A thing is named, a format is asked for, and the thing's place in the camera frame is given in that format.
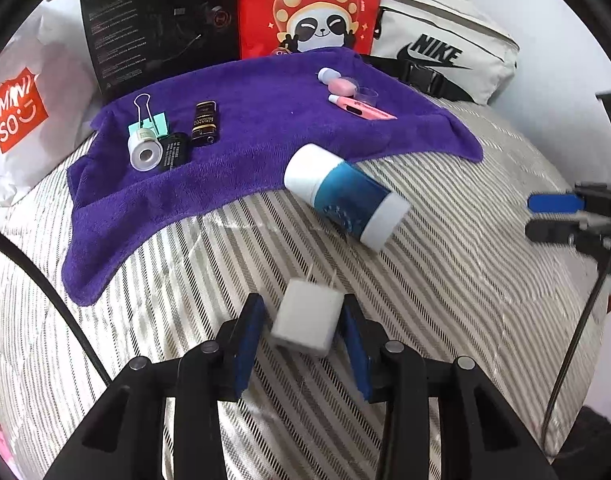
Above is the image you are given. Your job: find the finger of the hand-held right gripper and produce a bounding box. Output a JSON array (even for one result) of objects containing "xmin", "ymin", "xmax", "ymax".
[
  {"xmin": 528, "ymin": 192, "xmax": 586, "ymax": 213},
  {"xmin": 525, "ymin": 217, "xmax": 581, "ymax": 243}
]

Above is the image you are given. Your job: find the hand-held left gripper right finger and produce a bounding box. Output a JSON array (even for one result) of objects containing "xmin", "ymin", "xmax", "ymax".
[{"xmin": 339, "ymin": 294, "xmax": 559, "ymax": 480}]

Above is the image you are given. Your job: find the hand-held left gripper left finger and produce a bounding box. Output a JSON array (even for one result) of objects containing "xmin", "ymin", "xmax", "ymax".
[{"xmin": 43, "ymin": 292, "xmax": 266, "ymax": 480}]

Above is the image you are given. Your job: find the white charger cube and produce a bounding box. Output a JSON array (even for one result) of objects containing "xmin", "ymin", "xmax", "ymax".
[{"xmin": 270, "ymin": 265, "xmax": 345, "ymax": 358}]

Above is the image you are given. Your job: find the matte black lighter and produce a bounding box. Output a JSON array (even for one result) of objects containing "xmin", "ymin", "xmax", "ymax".
[{"xmin": 158, "ymin": 132, "xmax": 191, "ymax": 171}]

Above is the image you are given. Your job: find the blue and white cylinder container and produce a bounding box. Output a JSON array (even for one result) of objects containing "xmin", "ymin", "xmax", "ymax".
[{"xmin": 284, "ymin": 143, "xmax": 411, "ymax": 252}]

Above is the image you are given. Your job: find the white waist bag black logo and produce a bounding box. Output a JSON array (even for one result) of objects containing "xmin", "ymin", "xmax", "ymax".
[{"xmin": 361, "ymin": 0, "xmax": 519, "ymax": 106}]

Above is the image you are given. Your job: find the pink digital thermometer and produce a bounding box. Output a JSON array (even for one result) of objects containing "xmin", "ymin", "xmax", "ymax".
[{"xmin": 328, "ymin": 93, "xmax": 399, "ymax": 121}]

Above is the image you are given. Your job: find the black and gold lighter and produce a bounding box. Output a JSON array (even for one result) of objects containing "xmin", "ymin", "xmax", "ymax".
[{"xmin": 190, "ymin": 101, "xmax": 220, "ymax": 147}]

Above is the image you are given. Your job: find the white tape roll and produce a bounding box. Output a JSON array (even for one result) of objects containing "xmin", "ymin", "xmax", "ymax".
[{"xmin": 128, "ymin": 130, "xmax": 162, "ymax": 171}]

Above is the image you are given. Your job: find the purple towel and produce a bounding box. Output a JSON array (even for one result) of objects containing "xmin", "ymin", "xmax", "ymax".
[{"xmin": 62, "ymin": 50, "xmax": 485, "ymax": 307}]

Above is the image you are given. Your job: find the mint green binder clip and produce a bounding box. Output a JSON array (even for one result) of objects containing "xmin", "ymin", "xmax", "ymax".
[{"xmin": 128, "ymin": 94, "xmax": 172, "ymax": 141}]

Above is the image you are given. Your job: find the black printed cardboard box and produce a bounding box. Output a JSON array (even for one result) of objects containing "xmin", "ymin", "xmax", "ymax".
[{"xmin": 79, "ymin": 0, "xmax": 242, "ymax": 102}]

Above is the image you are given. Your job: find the red panda paper bag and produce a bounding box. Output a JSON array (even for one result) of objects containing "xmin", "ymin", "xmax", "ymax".
[{"xmin": 237, "ymin": 0, "xmax": 385, "ymax": 59}]

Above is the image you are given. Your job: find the white shopping bag red label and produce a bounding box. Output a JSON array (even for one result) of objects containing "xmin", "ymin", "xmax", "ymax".
[{"xmin": 0, "ymin": 0, "xmax": 104, "ymax": 206}]

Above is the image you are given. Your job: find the black cable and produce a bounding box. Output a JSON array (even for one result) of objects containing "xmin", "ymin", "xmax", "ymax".
[
  {"xmin": 540, "ymin": 240, "xmax": 611, "ymax": 456},
  {"xmin": 0, "ymin": 222, "xmax": 111, "ymax": 388}
]

